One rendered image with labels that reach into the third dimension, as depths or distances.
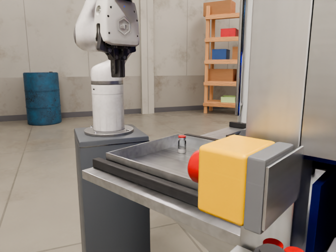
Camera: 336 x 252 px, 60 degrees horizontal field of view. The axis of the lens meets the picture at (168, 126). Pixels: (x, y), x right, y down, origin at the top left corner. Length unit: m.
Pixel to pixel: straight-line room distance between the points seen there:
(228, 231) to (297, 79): 0.23
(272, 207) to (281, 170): 0.03
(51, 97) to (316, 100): 5.85
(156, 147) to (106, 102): 0.36
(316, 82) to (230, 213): 0.16
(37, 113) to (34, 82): 0.58
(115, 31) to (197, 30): 7.03
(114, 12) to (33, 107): 5.48
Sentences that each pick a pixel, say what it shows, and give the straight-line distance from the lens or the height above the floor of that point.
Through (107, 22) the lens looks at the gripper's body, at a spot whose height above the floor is 1.20.
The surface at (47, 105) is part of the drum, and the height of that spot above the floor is 0.39.
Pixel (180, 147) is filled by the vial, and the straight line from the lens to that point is 0.78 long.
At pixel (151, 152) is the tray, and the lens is 0.78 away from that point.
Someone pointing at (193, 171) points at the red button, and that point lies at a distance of 0.33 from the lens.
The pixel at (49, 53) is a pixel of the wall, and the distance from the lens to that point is 6.81.
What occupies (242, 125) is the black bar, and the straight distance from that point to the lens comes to 1.13.
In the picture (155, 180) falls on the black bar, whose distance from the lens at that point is 0.56.
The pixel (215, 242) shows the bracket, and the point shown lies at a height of 0.79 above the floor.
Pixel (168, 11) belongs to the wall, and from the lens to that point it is 7.43.
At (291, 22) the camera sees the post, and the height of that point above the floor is 1.15.
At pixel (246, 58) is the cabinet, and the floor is 1.15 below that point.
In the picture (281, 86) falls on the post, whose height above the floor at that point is 1.09.
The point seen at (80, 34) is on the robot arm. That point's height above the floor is 1.22.
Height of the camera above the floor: 1.11
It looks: 11 degrees down
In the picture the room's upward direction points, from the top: straight up
